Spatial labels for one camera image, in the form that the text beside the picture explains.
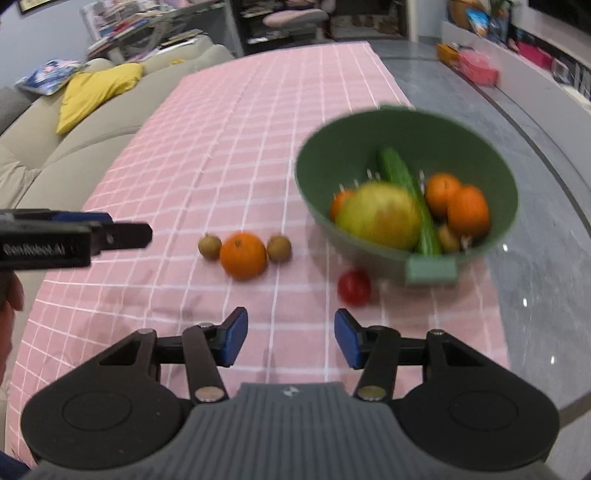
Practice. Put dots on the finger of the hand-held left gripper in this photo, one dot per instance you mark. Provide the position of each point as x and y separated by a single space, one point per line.
124 237
78 217

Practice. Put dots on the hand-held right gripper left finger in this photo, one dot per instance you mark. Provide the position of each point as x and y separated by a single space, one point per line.
233 334

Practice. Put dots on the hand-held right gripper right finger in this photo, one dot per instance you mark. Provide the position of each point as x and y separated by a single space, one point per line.
348 339

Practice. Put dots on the red tomato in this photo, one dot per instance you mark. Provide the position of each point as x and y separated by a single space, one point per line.
354 288

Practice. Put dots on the brown kiwi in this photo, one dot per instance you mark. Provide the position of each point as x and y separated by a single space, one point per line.
449 238
210 246
279 249

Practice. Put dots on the yellow-green pear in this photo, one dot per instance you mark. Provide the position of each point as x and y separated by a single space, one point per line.
378 214

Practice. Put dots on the small orange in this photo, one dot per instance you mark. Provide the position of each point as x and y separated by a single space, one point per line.
339 204

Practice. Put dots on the green cucumber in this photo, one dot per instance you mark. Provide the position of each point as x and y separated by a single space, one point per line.
397 168

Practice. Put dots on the green colander bowl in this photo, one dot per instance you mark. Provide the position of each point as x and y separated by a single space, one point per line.
323 157

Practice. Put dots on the person's left hand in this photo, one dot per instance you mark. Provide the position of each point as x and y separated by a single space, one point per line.
16 295

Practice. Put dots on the beige sofa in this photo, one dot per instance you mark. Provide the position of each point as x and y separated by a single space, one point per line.
69 152

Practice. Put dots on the yellow pillow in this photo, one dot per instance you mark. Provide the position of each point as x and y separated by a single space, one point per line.
97 92

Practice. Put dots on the pink checked tablecloth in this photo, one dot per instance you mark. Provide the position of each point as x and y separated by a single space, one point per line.
207 138

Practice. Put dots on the blue printed pillow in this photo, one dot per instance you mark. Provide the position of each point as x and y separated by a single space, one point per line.
48 76

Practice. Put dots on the pile of books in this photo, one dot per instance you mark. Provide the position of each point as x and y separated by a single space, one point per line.
129 23

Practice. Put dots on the blue pants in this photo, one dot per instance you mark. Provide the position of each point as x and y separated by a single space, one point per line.
9 464

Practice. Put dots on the black shelf unit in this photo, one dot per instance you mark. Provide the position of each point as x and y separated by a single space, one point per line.
249 27

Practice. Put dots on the pink office chair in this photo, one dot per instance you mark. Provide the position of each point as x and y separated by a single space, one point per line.
295 18

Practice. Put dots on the pink box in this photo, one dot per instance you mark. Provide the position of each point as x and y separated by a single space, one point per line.
478 68

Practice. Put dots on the orange box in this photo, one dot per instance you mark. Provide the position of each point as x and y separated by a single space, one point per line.
448 53

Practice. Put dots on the white marble television bench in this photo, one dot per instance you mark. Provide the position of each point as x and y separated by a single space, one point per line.
521 87

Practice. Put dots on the red box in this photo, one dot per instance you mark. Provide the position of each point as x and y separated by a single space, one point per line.
535 55

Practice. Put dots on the blue snack bag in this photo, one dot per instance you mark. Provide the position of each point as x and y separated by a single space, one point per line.
477 22

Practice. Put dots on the blue vase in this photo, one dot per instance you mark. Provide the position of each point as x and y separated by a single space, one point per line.
497 28

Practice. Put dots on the brown gourd ornament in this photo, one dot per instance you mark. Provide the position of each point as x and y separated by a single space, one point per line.
461 11

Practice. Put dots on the white router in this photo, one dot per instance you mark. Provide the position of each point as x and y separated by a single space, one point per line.
582 81

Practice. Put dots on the green potted plant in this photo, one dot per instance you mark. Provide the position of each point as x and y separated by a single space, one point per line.
503 7

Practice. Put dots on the black television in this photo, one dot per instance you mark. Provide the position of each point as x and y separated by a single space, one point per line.
563 9

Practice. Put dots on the small white frame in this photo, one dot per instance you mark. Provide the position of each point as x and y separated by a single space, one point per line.
559 71

